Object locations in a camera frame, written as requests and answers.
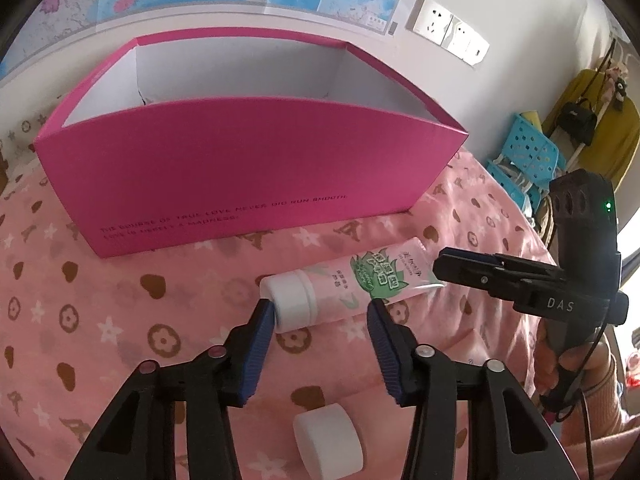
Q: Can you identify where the person's right hand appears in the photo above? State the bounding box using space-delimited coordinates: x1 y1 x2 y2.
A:
532 330 618 411

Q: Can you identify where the pink printed blanket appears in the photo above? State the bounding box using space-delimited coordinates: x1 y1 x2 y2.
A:
0 105 566 480

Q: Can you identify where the blue perforated plastic basket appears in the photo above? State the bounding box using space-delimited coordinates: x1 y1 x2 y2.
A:
501 112 567 193
486 157 538 216

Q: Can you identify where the brown woven bag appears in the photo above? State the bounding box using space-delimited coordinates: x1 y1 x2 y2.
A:
532 195 557 241

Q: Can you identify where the black handbag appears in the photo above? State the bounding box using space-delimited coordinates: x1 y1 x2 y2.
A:
556 100 598 143

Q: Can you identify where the small plush toy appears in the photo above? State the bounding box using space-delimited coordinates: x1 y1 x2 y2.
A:
602 62 631 111

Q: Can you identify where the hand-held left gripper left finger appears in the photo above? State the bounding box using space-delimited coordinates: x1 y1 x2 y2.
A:
64 298 277 480

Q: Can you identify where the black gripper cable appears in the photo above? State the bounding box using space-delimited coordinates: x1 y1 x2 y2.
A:
539 325 613 480

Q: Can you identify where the pink cardboard box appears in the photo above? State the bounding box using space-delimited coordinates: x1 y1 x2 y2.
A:
34 35 470 259

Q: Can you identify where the pink cream tube white cap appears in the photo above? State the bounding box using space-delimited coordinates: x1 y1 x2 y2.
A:
259 237 446 334

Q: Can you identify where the yellow sweater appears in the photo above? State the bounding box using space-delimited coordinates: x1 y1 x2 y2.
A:
542 67 640 186

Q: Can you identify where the white wall socket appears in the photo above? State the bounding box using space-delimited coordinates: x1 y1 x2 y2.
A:
442 15 491 67
405 0 457 43

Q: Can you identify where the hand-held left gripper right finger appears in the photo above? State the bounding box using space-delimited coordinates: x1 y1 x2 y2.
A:
366 299 571 480

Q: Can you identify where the white round jar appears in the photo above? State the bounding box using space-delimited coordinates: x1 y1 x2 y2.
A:
292 402 365 479

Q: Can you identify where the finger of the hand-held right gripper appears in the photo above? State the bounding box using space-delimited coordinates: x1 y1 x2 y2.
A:
432 255 532 302
440 247 568 283

